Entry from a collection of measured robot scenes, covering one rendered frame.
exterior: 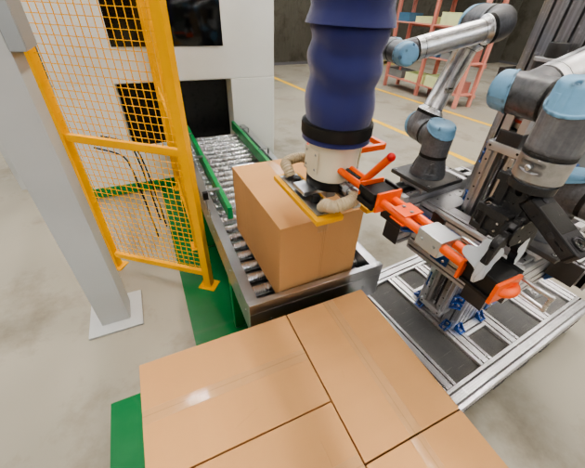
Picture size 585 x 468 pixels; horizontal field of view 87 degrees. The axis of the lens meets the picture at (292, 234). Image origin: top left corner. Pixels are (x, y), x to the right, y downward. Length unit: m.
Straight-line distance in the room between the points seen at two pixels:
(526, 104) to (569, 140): 0.15
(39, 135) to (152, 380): 1.05
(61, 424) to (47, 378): 0.30
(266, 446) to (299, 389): 0.21
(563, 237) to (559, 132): 0.16
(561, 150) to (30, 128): 1.62
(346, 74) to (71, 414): 1.91
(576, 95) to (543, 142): 0.07
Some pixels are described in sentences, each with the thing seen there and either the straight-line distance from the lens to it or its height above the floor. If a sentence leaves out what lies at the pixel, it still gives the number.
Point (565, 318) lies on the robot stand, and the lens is 2.44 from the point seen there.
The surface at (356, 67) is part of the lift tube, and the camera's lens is 0.91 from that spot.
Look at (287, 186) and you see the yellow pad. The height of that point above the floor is 1.11.
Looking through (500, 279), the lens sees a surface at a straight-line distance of 0.70.
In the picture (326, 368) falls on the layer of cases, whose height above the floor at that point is 0.54.
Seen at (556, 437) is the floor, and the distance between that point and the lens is 2.20.
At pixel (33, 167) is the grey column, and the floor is 1.05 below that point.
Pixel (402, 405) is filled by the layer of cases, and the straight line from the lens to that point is 1.27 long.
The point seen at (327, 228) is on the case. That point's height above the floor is 0.89.
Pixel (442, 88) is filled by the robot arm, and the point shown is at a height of 1.37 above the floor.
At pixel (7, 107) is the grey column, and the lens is 1.61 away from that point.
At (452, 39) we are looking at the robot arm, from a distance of 1.36.
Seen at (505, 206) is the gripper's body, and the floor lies 1.36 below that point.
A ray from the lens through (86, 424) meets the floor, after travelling 1.98.
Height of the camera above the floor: 1.64
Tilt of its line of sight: 37 degrees down
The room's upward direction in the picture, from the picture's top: 3 degrees clockwise
